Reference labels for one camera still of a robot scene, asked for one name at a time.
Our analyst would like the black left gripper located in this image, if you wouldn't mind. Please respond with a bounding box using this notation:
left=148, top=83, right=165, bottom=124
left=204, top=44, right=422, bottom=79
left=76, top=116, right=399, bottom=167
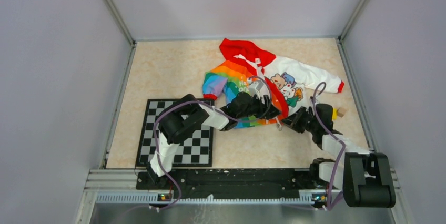
left=237, top=93, right=281, bottom=120

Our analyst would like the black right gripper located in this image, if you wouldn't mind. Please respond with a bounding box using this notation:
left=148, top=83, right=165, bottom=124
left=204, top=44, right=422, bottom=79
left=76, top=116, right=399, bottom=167
left=280, top=106, right=319, bottom=134

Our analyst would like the rainbow and white kids jacket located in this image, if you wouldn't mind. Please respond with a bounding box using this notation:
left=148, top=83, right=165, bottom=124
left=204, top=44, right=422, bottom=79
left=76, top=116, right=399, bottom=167
left=202, top=38, right=344, bottom=129

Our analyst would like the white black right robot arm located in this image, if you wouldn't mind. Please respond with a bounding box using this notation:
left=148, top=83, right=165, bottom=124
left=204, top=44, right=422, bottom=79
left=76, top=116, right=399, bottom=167
left=282, top=104, right=397, bottom=208

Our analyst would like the yellow small block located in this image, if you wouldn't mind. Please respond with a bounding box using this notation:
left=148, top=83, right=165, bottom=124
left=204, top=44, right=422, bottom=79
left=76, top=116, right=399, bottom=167
left=332, top=109, right=337, bottom=120

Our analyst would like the beige wooden small block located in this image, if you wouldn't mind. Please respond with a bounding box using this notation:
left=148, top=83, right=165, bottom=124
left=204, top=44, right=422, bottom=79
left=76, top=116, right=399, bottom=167
left=337, top=107, right=347, bottom=117

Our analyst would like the black white checkerboard mat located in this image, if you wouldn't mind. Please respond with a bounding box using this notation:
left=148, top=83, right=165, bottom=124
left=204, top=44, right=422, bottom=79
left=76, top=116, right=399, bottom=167
left=135, top=95, right=214, bottom=168

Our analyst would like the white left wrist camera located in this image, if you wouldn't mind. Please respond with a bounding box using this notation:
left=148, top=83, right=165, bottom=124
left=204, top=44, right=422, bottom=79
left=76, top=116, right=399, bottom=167
left=248, top=80, right=269, bottom=98

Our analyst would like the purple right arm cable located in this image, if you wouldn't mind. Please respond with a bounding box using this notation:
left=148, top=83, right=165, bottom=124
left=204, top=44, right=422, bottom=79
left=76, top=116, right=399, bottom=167
left=311, top=82, right=347, bottom=212

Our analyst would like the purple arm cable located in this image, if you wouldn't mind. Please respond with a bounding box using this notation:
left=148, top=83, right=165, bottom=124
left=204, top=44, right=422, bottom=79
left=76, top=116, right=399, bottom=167
left=149, top=75, right=272, bottom=212
left=311, top=82, right=347, bottom=212

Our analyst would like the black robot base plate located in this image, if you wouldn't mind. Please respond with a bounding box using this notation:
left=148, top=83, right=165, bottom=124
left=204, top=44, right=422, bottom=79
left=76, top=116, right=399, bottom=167
left=136, top=168, right=325, bottom=199

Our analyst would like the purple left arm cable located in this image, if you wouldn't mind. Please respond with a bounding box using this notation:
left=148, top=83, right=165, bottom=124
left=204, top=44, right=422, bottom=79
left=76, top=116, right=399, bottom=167
left=149, top=75, right=272, bottom=212

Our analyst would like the aluminium frame rail front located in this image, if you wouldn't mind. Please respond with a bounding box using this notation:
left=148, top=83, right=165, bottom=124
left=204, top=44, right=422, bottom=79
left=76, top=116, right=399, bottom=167
left=75, top=168, right=396, bottom=223

